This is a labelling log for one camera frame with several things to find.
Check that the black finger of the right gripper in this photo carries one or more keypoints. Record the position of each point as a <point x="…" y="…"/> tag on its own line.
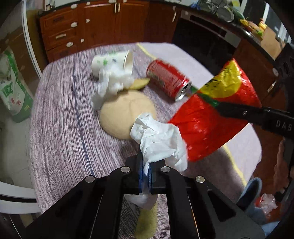
<point x="243" y="112"/>

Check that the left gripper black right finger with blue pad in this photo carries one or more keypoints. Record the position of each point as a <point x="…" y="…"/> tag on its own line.
<point x="156" y="180"/>

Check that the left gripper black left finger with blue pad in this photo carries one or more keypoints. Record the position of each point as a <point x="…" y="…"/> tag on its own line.
<point x="134" y="181"/>

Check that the white tissue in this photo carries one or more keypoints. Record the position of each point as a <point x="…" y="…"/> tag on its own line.
<point x="112" y="80"/>
<point x="159" y="141"/>

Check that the red yellow snack bag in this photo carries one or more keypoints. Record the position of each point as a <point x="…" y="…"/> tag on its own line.
<point x="201" y="126"/>

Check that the red soda can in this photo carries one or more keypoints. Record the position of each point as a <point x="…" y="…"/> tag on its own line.
<point x="168" y="78"/>

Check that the brown wooden kitchen cabinets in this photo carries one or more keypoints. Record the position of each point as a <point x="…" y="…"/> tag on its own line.
<point x="85" y="25"/>

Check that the person's right hand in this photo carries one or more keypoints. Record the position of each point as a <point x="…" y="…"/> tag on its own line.
<point x="282" y="172"/>

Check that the green melon peel slice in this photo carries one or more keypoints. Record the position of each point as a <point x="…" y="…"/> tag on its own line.
<point x="146" y="223"/>

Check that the black oven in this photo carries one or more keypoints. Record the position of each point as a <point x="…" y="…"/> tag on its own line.
<point x="208" y="43"/>

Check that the red plastic bag on floor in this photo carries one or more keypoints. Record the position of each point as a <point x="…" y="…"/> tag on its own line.
<point x="267" y="203"/>

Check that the small yellow peel piece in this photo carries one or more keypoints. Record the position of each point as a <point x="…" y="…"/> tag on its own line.
<point x="139" y="84"/>

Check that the white paper cup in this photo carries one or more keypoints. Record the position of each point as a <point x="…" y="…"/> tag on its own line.
<point x="122" y="60"/>

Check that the green white rice sack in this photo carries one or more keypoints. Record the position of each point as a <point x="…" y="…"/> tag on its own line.
<point x="15" y="93"/>

